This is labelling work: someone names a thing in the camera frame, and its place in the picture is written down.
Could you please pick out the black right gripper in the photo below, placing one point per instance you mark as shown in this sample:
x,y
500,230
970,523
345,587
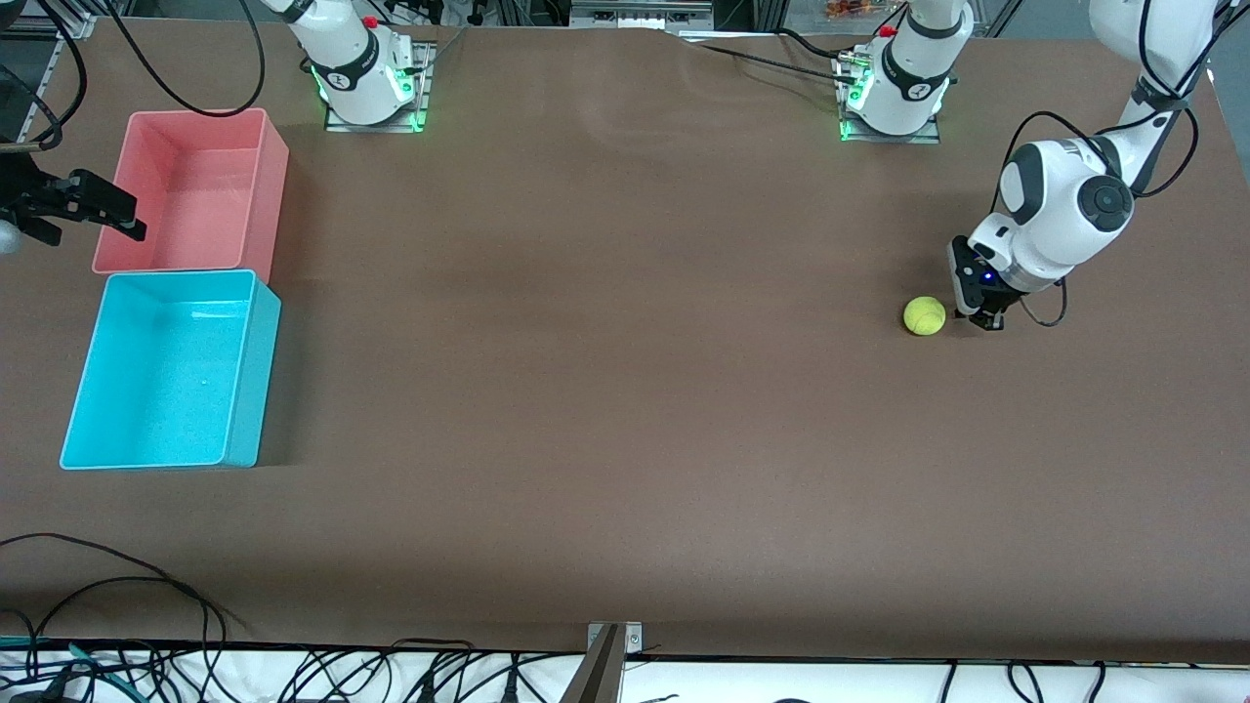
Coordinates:
x,y
21,191

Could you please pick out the brown table cover sheet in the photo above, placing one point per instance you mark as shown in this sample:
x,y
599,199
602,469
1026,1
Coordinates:
x,y
625,391

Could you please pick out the aluminium frame profile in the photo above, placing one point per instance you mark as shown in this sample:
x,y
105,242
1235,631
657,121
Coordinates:
x,y
640,15

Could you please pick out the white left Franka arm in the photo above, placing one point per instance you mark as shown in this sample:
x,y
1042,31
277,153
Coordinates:
x,y
1055,205

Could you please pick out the aluminium table edge rail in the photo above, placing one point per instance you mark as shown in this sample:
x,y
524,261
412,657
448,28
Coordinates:
x,y
41,93

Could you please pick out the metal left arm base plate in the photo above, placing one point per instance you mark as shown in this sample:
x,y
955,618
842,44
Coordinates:
x,y
889,139

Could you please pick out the small silver metal bracket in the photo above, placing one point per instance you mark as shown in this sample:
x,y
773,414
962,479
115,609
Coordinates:
x,y
635,640

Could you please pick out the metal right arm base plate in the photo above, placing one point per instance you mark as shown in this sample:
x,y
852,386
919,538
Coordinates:
x,y
376,128

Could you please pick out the yellow-green tennis ball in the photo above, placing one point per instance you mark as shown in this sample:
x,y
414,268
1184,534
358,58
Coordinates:
x,y
924,315

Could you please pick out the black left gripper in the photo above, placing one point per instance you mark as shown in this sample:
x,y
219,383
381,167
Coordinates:
x,y
987,316

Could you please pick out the orange objects behind table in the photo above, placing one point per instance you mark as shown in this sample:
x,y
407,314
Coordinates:
x,y
859,8

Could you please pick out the grey metal bar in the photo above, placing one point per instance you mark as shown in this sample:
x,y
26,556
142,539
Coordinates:
x,y
598,679

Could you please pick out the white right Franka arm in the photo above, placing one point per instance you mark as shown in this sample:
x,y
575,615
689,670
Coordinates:
x,y
352,68

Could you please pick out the pink plastic bin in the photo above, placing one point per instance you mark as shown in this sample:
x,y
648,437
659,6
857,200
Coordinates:
x,y
195,205

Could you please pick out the blue plastic bin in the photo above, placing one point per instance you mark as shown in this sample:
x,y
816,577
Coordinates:
x,y
156,381

